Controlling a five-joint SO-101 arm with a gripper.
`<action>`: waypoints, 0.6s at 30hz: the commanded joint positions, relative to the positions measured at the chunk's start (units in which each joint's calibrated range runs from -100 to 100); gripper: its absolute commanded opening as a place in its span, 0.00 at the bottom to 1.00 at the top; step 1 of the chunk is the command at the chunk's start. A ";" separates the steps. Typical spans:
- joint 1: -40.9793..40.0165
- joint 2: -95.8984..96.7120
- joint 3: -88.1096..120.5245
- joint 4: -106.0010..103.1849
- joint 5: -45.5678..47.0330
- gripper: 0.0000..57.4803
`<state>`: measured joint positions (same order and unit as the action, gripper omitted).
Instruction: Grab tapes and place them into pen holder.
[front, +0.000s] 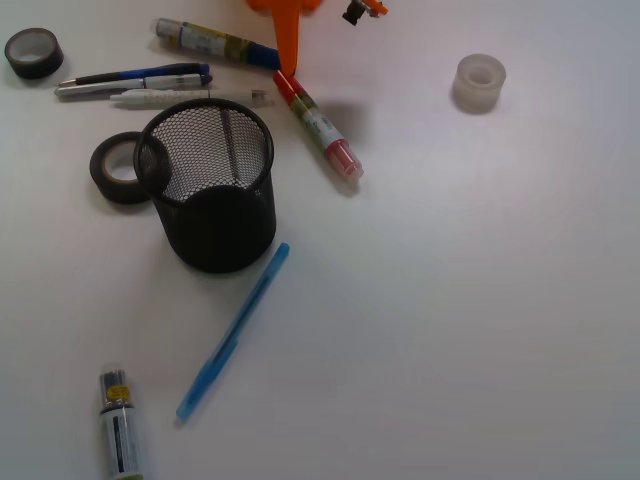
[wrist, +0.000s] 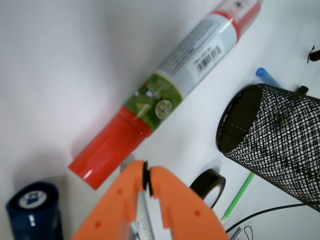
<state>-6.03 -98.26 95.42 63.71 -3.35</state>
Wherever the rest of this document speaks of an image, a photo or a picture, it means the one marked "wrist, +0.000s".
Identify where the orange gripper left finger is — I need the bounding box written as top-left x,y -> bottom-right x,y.
72,160 -> 148,240

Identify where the spiral notebook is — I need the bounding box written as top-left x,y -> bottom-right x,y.
230,226 -> 254,240

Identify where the green pencil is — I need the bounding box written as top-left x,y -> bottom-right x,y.
220,172 -> 255,224

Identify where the red cap marker pen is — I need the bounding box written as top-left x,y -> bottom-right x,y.
69,0 -> 263,189

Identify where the blue ballpoint pen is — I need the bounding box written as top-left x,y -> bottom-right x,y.
255,67 -> 282,88

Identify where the black cable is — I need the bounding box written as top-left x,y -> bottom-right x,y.
224,203 -> 311,233

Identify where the black tape roll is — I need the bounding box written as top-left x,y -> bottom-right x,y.
190,168 -> 226,209

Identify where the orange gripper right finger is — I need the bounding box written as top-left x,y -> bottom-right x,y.
149,166 -> 228,240

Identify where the white ruler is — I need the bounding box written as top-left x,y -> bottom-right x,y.
129,192 -> 155,240

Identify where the blue cap marker pen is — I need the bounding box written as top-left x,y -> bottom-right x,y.
5,181 -> 64,240

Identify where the black mesh pen holder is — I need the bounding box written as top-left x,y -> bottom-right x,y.
216,83 -> 320,211

